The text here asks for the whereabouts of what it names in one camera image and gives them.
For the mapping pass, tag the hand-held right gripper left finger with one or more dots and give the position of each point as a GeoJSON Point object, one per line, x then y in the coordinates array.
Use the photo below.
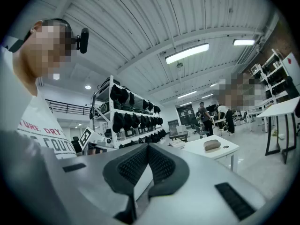
{"type": "Point", "coordinates": [126, 167]}

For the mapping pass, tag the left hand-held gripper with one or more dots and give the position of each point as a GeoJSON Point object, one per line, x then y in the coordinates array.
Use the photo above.
{"type": "Point", "coordinates": [87, 137]}

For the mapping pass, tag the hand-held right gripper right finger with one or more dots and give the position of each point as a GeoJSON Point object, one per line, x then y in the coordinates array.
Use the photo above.
{"type": "Point", "coordinates": [164, 167]}

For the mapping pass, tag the beige glasses case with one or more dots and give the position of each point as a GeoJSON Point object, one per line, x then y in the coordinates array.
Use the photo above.
{"type": "Point", "coordinates": [212, 145]}

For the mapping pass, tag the grey cover book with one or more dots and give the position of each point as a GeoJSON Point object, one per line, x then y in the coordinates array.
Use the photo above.
{"type": "Point", "coordinates": [177, 143]}

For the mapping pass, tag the row of black bags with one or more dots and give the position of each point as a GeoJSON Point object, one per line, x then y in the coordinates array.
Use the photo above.
{"type": "Point", "coordinates": [118, 122]}

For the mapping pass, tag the small dark metal table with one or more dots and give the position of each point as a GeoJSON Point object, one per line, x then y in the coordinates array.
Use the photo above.
{"type": "Point", "coordinates": [178, 136]}

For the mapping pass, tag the black metal railing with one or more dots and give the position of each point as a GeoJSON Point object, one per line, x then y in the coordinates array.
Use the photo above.
{"type": "Point", "coordinates": [68, 108]}

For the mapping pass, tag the grey cabinet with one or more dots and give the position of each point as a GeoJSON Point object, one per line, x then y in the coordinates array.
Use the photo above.
{"type": "Point", "coordinates": [173, 125]}

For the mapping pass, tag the round ceiling lamp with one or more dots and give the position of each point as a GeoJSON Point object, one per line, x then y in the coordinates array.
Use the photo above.
{"type": "Point", "coordinates": [88, 87]}

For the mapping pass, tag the dark grey chair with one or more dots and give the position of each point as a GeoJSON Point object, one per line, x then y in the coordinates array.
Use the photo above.
{"type": "Point", "coordinates": [198, 128]}

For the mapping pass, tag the person's white printed shirt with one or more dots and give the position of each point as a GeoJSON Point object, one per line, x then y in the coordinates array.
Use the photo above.
{"type": "Point", "coordinates": [35, 116]}

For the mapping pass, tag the dark double door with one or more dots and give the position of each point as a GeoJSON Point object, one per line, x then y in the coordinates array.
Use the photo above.
{"type": "Point", "coordinates": [185, 115]}

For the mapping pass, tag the white shelving rack with bags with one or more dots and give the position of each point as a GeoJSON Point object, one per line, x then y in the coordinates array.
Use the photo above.
{"type": "Point", "coordinates": [112, 80]}

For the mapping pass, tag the long ceiling light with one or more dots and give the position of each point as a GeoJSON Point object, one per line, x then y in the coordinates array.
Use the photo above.
{"type": "Point", "coordinates": [207, 96]}
{"type": "Point", "coordinates": [187, 53]}
{"type": "Point", "coordinates": [243, 42]}
{"type": "Point", "coordinates": [187, 94]}
{"type": "Point", "coordinates": [186, 103]}

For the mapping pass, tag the person's head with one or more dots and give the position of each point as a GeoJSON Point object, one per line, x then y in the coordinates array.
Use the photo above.
{"type": "Point", "coordinates": [42, 55]}

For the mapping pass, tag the small yellow floor object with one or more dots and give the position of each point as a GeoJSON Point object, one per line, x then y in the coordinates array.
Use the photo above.
{"type": "Point", "coordinates": [275, 132]}

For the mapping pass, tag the small white floor object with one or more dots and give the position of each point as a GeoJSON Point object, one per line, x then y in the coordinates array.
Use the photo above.
{"type": "Point", "coordinates": [281, 137]}

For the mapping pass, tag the white table with black legs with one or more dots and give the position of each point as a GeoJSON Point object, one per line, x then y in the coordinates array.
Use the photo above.
{"type": "Point", "coordinates": [281, 105]}

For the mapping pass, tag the white storage rack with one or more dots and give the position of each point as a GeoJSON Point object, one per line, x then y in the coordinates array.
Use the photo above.
{"type": "Point", "coordinates": [274, 53]}

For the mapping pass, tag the black head-worn camera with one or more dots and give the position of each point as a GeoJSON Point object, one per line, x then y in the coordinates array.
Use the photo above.
{"type": "Point", "coordinates": [84, 41]}

